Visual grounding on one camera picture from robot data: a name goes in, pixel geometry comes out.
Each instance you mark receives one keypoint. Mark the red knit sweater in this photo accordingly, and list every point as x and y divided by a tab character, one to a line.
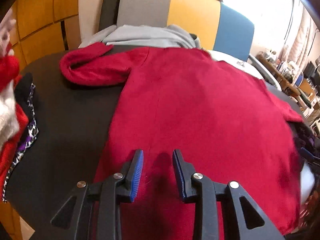
224	121

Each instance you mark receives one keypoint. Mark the wooden side table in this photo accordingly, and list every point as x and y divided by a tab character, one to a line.
305	94

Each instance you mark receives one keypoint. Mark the black velvet garment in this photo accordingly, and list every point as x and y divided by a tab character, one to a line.
303	137

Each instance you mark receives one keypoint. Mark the grey garment on chair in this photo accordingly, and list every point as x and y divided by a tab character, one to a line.
145	36

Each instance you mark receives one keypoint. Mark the grey yellow blue armchair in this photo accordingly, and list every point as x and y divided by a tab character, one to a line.
219	27

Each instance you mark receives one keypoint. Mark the leopard print garment pile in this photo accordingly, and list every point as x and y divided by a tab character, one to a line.
13	119

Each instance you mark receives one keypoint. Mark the white printed cushion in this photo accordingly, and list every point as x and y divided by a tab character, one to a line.
237	63

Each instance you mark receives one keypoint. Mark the middle floral curtain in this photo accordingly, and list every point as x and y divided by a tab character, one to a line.
298	41

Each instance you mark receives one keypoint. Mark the person left hand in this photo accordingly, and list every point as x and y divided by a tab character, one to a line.
6	26

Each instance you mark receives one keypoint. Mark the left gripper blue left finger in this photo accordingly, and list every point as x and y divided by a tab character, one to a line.
133	176

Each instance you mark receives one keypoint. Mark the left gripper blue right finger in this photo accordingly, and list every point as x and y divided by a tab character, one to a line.
183	173

